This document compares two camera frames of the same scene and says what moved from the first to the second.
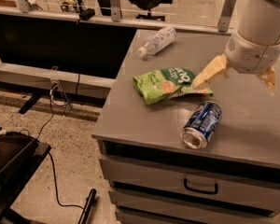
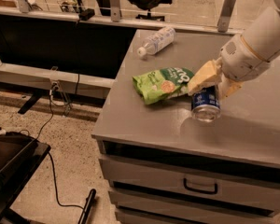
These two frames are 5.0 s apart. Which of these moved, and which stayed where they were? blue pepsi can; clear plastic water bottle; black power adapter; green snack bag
Moved: blue pepsi can
Stayed: clear plastic water bottle; black power adapter; green snack bag
